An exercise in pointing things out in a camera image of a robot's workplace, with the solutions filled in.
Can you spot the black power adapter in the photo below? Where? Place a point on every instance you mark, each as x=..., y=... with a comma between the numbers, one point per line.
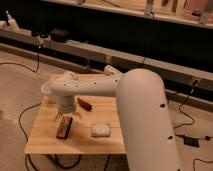
x=191, y=141

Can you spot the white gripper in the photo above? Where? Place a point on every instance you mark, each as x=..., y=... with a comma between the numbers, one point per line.
x=66, y=104

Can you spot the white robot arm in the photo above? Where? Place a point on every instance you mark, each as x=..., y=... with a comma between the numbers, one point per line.
x=145, y=122

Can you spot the white sponge block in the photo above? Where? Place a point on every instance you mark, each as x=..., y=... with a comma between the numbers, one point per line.
x=100, y=130

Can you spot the black device on ledge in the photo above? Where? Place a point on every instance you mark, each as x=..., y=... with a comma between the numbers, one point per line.
x=59, y=35

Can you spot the brown sausage toy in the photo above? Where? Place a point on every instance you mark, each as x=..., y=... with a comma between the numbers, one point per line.
x=85, y=105

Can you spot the black brown eraser block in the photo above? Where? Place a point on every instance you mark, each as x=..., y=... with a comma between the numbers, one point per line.
x=64, y=127

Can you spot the white bottle on ledge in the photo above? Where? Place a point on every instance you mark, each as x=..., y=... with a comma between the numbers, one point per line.
x=12, y=22

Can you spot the wooden table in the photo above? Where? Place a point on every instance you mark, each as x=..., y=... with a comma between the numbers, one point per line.
x=42, y=139

